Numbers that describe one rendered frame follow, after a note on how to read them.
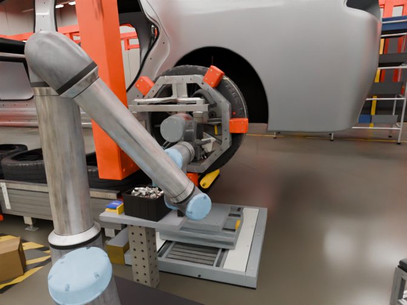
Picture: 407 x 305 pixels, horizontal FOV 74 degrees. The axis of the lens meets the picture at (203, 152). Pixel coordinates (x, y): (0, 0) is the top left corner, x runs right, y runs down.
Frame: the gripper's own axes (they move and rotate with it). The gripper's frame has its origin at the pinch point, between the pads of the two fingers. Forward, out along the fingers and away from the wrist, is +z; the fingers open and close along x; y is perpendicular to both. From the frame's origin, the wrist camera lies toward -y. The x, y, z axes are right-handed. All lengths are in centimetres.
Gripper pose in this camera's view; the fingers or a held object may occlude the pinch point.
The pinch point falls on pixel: (199, 137)
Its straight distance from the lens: 125.8
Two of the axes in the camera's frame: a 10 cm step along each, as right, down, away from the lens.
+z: 2.9, -2.5, 9.2
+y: 0.3, 9.7, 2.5
